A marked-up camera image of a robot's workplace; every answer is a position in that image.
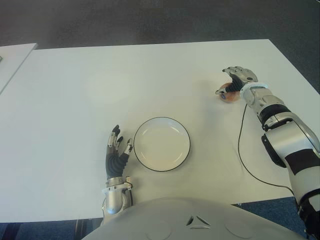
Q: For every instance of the grey table leg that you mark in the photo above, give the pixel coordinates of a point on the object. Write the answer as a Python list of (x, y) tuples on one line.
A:
[(87, 222)]

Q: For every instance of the grey robot torso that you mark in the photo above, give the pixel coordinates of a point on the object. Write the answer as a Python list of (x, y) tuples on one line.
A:
[(175, 220)]

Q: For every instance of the white side table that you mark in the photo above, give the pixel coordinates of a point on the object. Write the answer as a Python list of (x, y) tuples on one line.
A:
[(13, 62)]

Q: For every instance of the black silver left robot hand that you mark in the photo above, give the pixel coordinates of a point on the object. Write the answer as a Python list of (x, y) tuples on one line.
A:
[(115, 165)]

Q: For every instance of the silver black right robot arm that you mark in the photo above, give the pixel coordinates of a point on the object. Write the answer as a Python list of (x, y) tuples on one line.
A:
[(287, 135)]

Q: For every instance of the white plate with black rim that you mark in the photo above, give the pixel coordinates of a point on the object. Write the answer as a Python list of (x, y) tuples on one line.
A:
[(162, 145)]

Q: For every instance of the red yellow apple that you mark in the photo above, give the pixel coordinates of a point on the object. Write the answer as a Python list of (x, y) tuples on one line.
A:
[(231, 98)]

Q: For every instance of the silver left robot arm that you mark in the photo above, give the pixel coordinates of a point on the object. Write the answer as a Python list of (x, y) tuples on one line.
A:
[(113, 200)]

